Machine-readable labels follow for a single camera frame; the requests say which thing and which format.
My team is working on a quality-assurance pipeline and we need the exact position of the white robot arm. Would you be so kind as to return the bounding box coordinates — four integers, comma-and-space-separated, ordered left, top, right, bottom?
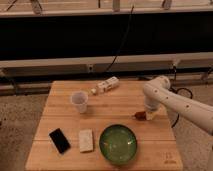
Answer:
143, 76, 213, 136

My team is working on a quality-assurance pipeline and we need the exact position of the green ceramic bowl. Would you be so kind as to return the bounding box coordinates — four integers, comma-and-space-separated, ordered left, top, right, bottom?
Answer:
99, 124, 137, 165

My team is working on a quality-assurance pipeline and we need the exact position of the white plastic bottle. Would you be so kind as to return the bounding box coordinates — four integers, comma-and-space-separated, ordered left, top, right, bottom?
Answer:
91, 76, 119, 95

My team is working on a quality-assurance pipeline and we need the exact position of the white sponge block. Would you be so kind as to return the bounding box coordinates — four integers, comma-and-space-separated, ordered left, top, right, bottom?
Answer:
79, 129, 94, 153

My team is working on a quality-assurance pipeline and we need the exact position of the clear plastic cup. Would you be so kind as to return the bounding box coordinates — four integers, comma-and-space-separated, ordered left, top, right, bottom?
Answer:
70, 91, 88, 114

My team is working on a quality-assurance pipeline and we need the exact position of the wooden cutting board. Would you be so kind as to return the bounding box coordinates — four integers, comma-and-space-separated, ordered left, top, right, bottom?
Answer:
26, 81, 183, 171

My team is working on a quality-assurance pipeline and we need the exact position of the black smartphone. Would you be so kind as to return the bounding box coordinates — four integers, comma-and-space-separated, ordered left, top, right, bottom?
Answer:
49, 128, 70, 154

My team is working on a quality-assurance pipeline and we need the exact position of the black hanging cable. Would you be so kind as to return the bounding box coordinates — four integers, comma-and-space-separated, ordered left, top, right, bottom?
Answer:
102, 5, 135, 74

